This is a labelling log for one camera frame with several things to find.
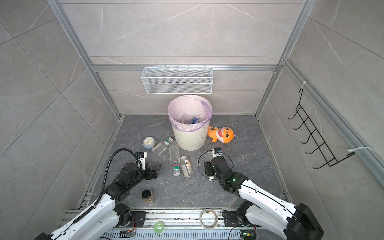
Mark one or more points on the brown jar black lid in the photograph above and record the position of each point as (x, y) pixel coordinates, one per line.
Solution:
(148, 197)

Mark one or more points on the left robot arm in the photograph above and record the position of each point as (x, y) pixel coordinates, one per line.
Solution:
(108, 210)

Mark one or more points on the square clear tea bottle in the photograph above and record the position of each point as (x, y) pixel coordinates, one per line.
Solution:
(186, 167)

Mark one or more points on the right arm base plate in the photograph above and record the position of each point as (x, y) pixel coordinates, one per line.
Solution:
(231, 219)

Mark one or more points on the tall clear green-cap bottle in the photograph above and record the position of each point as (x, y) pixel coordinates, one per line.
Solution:
(175, 158)

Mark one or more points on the flower label bottle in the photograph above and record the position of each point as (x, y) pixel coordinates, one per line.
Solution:
(161, 147)

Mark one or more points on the pink plastic bin liner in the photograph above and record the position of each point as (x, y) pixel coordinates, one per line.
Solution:
(193, 105)

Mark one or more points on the orange shark plush toy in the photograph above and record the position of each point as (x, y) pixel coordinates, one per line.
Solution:
(224, 135)

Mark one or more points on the roll of clear tape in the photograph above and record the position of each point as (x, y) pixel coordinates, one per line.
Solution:
(209, 219)

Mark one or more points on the black wire hook rack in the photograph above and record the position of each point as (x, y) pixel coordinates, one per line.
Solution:
(315, 136)

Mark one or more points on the green tape roll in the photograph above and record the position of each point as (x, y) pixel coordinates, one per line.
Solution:
(159, 227)

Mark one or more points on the cream ribbed waste bin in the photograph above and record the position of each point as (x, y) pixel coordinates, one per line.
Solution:
(191, 141)

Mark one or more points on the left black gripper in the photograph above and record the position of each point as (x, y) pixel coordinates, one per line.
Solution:
(155, 172)

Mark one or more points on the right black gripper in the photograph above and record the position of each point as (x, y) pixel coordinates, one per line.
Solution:
(209, 167)

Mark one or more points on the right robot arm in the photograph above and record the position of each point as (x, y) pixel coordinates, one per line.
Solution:
(261, 208)

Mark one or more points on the small round white clock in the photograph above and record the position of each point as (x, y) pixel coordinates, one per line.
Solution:
(149, 142)

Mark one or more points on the white wire mesh basket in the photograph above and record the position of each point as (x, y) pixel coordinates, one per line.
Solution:
(178, 80)

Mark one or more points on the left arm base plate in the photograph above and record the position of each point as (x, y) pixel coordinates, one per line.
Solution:
(135, 219)

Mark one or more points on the white bottle yellow label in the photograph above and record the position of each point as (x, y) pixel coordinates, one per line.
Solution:
(187, 119)

